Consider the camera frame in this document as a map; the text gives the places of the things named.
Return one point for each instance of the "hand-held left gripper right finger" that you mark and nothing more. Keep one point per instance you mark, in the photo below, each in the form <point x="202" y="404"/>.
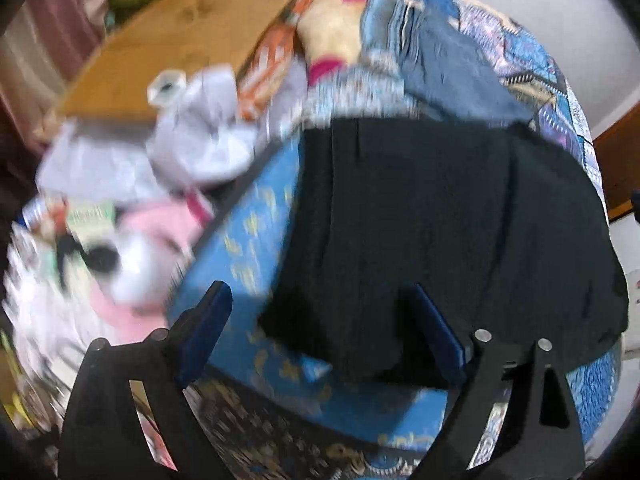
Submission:
<point x="440" y="332"/>

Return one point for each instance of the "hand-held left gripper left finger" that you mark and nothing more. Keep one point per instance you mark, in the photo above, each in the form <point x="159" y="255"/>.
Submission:
<point x="206" y="329"/>

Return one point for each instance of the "black pants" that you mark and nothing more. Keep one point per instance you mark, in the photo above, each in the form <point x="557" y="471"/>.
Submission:
<point x="430" y="240"/>

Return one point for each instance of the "blue patterned bed sheet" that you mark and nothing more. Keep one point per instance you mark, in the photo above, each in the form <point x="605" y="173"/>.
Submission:
<point x="250" y="260"/>

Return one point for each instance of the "white and black soft toy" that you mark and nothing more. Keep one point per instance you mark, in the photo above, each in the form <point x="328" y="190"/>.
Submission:
<point x="122" y="267"/>

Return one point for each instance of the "white crumpled cloth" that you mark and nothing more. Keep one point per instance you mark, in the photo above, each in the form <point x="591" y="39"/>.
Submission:
<point x="205" y="130"/>

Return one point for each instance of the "clear tape roll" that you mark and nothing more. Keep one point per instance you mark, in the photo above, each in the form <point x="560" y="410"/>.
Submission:
<point x="167" y="87"/>

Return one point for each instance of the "blue denim jeans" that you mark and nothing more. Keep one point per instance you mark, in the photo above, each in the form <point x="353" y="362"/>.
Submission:
<point x="445" y="60"/>

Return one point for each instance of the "orange patterned cloth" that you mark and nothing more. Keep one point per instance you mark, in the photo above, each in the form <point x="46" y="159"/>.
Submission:
<point x="267" y="60"/>

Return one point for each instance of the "wooden board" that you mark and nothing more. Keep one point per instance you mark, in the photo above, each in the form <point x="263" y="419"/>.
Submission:
<point x="170" y="55"/>

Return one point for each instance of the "yellow and pink cloth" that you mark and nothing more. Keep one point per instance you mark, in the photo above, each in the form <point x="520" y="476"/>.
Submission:
<point x="332" y="25"/>

